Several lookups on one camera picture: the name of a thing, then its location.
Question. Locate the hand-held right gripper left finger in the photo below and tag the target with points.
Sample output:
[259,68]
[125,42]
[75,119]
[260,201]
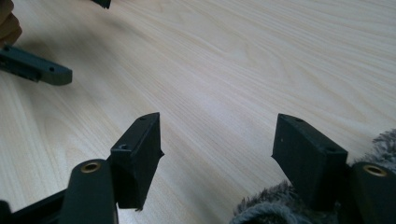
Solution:
[134,161]

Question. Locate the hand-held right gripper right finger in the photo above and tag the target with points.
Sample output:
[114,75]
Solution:
[308,161]

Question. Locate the grey fluffy cloth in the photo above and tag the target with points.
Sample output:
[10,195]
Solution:
[267,208]

